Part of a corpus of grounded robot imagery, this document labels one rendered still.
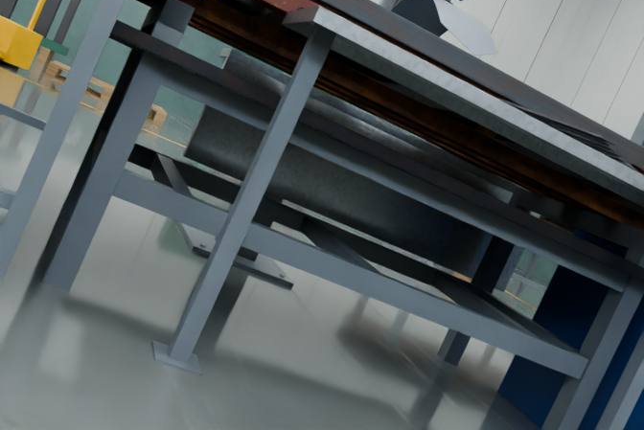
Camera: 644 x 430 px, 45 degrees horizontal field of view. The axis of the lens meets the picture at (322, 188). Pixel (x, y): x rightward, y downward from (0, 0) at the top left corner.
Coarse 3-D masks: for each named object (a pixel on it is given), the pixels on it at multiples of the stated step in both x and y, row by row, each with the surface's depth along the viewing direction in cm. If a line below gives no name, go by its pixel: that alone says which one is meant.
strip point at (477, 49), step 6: (444, 24) 195; (450, 30) 195; (456, 36) 193; (462, 36) 195; (462, 42) 192; (468, 42) 195; (474, 42) 197; (468, 48) 192; (474, 48) 194; (480, 48) 196; (486, 48) 199; (474, 54) 191; (480, 54) 193; (486, 54) 196; (492, 54) 198
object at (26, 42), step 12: (36, 12) 673; (0, 24) 650; (12, 24) 641; (0, 36) 646; (12, 36) 637; (24, 36) 644; (36, 36) 653; (0, 48) 643; (12, 48) 640; (24, 48) 648; (36, 48) 657; (0, 60) 665; (12, 60) 645; (24, 60) 653
